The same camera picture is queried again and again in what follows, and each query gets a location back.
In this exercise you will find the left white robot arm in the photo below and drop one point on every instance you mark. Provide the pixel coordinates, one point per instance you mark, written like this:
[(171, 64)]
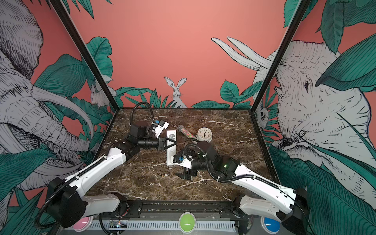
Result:
[(66, 201)]

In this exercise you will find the white vented cable duct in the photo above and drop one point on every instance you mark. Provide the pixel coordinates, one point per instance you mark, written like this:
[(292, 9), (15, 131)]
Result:
[(148, 225)]

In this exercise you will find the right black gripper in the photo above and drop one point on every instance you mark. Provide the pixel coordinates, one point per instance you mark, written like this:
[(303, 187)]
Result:
[(189, 174)]

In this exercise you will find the white remote control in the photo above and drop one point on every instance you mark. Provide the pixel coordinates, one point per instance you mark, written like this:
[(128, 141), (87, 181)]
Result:
[(171, 151)]

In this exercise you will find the glitter microphone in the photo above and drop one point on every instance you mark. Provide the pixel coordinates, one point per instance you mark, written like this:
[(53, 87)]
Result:
[(186, 132)]

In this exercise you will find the black front rail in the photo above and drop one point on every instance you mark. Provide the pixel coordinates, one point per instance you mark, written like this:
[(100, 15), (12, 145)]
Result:
[(137, 207)]

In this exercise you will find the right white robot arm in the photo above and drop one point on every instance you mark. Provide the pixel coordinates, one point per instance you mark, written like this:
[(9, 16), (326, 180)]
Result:
[(283, 204)]

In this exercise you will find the blue push button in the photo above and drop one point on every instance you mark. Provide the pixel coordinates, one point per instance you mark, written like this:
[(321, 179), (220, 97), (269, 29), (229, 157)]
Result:
[(271, 226)]

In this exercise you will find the pink push button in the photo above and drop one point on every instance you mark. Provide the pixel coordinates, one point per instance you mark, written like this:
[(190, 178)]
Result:
[(83, 224)]

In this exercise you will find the white alarm clock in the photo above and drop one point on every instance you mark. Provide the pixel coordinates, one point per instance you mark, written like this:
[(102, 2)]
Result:
[(204, 134)]

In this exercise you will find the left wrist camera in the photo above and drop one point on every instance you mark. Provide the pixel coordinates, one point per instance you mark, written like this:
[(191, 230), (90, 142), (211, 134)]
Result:
[(158, 126)]

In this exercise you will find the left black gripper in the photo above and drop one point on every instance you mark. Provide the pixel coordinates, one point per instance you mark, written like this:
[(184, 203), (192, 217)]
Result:
[(162, 145)]

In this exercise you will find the green push button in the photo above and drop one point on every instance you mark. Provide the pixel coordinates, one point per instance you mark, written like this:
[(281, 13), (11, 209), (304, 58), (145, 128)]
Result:
[(187, 223)]

